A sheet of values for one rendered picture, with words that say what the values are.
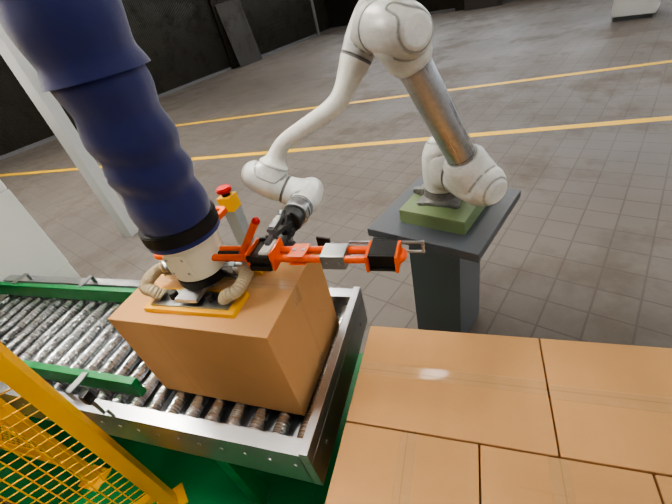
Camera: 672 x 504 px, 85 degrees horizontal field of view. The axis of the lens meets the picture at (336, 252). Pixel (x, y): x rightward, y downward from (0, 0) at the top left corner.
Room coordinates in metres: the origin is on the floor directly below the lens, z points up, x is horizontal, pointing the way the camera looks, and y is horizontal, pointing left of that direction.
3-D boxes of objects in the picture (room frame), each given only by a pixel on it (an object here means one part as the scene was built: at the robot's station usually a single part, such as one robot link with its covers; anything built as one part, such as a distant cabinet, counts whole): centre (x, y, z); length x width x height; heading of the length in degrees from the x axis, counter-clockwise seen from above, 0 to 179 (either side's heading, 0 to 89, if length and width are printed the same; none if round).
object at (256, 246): (0.90, 0.20, 1.07); 0.10 x 0.08 x 0.06; 155
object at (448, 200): (1.38, -0.50, 0.85); 0.22 x 0.18 x 0.06; 52
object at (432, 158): (1.35, -0.52, 0.98); 0.18 x 0.16 x 0.22; 14
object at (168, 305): (0.91, 0.47, 0.97); 0.34 x 0.10 x 0.05; 65
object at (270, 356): (1.00, 0.42, 0.75); 0.60 x 0.40 x 0.40; 64
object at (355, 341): (0.86, 0.09, 0.47); 0.70 x 0.03 x 0.15; 155
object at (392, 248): (0.74, -0.12, 1.07); 0.08 x 0.07 x 0.05; 65
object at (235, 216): (1.55, 0.41, 0.50); 0.07 x 0.07 x 1.00; 65
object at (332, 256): (0.81, 0.00, 1.07); 0.07 x 0.07 x 0.04; 65
